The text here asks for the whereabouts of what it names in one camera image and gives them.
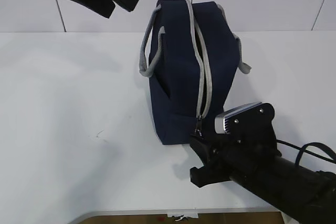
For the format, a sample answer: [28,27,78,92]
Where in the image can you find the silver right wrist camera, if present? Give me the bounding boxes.
[214,102,262,134]

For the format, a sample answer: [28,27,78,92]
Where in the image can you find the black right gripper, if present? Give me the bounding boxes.
[190,103,280,188]

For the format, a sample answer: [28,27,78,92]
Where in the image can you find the white tape scrap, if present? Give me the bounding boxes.
[166,209,199,221]

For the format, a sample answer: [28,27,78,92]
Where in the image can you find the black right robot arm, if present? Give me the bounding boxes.
[190,102,335,223]

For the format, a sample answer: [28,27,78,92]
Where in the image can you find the navy blue lunch bag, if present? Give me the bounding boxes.
[139,0,251,145]

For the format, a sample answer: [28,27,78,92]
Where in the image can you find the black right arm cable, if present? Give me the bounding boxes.
[277,140,336,166]

